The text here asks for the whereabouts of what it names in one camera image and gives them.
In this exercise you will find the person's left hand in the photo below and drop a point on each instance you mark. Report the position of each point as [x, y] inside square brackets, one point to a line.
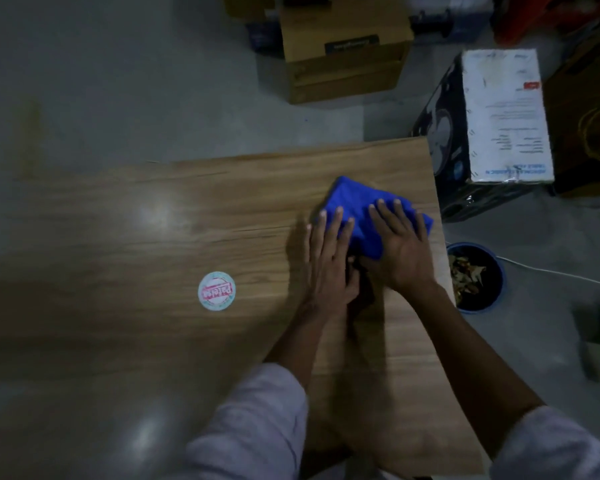
[330, 274]

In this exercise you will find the blue cloth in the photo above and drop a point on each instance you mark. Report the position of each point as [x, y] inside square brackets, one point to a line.
[360, 199]

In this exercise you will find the person's left forearm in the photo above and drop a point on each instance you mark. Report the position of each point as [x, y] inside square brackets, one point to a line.
[300, 344]

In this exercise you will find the person's right hand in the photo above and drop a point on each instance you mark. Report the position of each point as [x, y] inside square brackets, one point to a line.
[405, 259]

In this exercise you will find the blue round waste bin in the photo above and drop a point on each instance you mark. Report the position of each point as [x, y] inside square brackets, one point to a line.
[495, 284]

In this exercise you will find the light denim shirt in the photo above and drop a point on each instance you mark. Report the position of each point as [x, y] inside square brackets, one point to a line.
[255, 429]

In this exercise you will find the black box with white label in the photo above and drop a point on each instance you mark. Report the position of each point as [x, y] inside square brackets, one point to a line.
[505, 119]

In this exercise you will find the large brown cardboard box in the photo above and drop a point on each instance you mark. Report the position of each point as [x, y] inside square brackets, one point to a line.
[575, 144]

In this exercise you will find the red plastic item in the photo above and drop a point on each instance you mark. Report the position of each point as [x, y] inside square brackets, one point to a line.
[545, 14]

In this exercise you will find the person's right forearm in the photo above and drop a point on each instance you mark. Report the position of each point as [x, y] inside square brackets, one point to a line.
[480, 374]

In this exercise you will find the round white foil lid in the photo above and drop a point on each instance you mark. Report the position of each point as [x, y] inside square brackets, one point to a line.
[217, 293]

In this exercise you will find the small brown cardboard box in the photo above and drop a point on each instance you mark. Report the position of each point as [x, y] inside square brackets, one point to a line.
[245, 4]

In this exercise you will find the dark blue small box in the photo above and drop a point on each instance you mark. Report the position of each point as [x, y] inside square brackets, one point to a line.
[265, 37]

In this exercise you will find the wooden table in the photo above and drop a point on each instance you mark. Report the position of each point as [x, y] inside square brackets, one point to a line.
[130, 344]

